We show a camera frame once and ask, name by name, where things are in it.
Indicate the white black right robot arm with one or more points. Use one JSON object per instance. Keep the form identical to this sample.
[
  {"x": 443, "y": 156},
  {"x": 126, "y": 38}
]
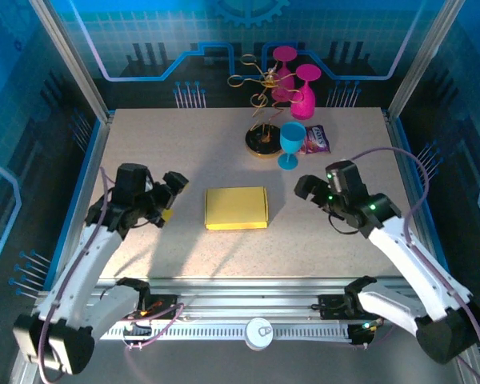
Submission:
[{"x": 416, "y": 256}]

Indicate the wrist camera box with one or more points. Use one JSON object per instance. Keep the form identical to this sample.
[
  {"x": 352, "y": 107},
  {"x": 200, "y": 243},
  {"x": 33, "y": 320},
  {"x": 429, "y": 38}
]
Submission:
[
  {"x": 131, "y": 182},
  {"x": 346, "y": 178}
]

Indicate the aluminium table side rail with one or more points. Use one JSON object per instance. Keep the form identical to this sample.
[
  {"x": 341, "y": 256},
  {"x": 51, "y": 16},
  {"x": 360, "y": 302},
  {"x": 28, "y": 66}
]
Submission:
[
  {"x": 94, "y": 160},
  {"x": 405, "y": 160}
]

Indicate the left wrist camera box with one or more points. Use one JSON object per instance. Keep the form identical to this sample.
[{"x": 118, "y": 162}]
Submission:
[{"x": 131, "y": 182}]

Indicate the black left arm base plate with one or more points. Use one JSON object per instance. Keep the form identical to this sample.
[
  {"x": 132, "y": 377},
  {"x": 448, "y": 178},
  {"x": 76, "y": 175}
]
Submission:
[{"x": 164, "y": 309}]

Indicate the small electronics board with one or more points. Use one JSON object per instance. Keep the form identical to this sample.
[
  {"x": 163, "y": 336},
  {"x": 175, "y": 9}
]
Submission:
[
  {"x": 138, "y": 331},
  {"x": 362, "y": 335}
]

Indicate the grey metal base tray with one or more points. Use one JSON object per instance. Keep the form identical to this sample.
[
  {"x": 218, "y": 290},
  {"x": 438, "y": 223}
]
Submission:
[{"x": 264, "y": 364}]

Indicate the white pull-tab can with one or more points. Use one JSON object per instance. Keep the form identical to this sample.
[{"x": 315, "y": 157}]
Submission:
[{"x": 258, "y": 334}]

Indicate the aluminium mounting rail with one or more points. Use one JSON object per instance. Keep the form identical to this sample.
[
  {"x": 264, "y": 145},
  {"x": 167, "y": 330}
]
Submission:
[{"x": 244, "y": 300}]

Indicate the purple candy bag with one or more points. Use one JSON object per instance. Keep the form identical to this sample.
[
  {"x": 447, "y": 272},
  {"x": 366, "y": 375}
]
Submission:
[{"x": 318, "y": 140}]

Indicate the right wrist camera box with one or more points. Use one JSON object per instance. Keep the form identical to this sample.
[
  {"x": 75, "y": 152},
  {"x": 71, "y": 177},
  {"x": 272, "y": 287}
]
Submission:
[{"x": 346, "y": 178}]

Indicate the yellow paper box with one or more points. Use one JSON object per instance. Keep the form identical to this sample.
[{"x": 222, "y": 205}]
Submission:
[{"x": 236, "y": 208}]

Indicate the pink glitter goblet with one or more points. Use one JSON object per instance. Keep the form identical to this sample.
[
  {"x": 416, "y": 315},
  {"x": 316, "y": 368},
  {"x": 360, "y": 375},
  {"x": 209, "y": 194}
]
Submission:
[
  {"x": 284, "y": 54},
  {"x": 303, "y": 106}
]

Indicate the blue plastic goblet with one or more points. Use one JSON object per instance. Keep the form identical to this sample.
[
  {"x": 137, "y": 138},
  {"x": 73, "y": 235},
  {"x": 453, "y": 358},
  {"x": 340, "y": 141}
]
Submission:
[{"x": 292, "y": 136}]

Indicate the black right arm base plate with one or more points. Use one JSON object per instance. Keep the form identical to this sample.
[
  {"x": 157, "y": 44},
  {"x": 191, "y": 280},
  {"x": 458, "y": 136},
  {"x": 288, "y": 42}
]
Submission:
[{"x": 332, "y": 308}]

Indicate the aluminium corner post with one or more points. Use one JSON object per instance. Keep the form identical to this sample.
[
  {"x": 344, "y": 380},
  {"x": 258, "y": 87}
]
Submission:
[
  {"x": 74, "y": 60},
  {"x": 424, "y": 60}
]

